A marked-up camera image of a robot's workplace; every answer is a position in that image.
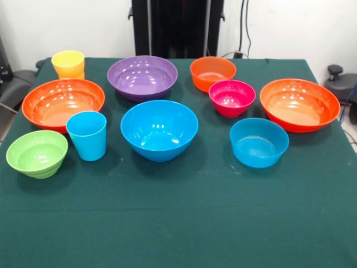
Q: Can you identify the grey pedestal foot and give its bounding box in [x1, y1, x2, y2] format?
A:
[323, 64, 357, 90]
[0, 60, 45, 112]

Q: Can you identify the large blue bowl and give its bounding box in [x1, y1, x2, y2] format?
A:
[120, 99, 199, 162]

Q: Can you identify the dark green tablecloth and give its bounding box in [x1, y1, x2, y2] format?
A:
[0, 57, 357, 268]

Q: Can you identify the black cable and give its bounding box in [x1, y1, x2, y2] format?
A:
[238, 0, 253, 58]

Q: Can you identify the purple bowl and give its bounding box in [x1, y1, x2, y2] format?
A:
[107, 55, 179, 102]

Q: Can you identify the yellow cup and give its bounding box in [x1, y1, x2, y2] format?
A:
[51, 50, 85, 75]

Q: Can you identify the blue cable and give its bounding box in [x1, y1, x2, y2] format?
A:
[339, 80, 357, 125]

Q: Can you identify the orange cup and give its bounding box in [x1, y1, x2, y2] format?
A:
[57, 68, 85, 80]

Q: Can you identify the pink bowl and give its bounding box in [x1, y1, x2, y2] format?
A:
[209, 79, 257, 118]

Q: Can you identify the blue cup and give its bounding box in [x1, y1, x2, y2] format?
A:
[66, 111, 107, 162]

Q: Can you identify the large orange bowl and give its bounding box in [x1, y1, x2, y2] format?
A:
[21, 78, 105, 134]
[259, 78, 341, 133]

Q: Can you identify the green bowl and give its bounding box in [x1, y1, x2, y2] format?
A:
[6, 130, 69, 179]

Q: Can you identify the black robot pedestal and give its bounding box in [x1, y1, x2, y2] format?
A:
[128, 0, 225, 59]

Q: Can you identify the small blue bowl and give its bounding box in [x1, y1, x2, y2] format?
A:
[229, 117, 290, 169]

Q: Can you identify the small orange bowl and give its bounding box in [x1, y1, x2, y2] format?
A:
[190, 56, 237, 93]

